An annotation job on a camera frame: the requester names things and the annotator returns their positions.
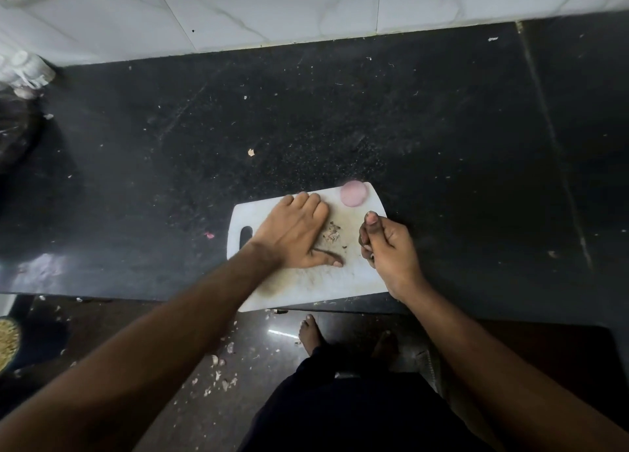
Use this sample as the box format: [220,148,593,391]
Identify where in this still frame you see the person's bare foot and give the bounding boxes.
[298,314,323,355]
[373,330,400,362]

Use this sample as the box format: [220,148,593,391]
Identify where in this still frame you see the black plastic bag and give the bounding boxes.
[0,90,45,172]

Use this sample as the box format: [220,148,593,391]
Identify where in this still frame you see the person's navy shorts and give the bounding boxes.
[238,343,492,452]

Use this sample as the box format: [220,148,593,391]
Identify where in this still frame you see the white plastic cutting board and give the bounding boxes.
[225,181,390,314]

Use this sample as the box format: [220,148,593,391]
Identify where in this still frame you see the small red onion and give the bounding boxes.
[339,179,368,208]

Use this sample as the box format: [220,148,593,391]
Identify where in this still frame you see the person's left hand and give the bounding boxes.
[248,191,345,271]

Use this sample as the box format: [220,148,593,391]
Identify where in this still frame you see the person's left forearm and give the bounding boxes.
[0,242,281,452]

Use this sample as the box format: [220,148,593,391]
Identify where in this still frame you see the person's right hand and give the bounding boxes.
[357,210,429,303]

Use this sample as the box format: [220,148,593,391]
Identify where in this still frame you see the grey ribbed floor mat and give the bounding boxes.
[425,348,443,384]

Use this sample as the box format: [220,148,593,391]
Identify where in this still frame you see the person's right forearm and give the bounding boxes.
[392,279,629,452]

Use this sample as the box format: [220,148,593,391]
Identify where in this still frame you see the dark bowl of yellow grains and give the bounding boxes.
[0,316,22,374]

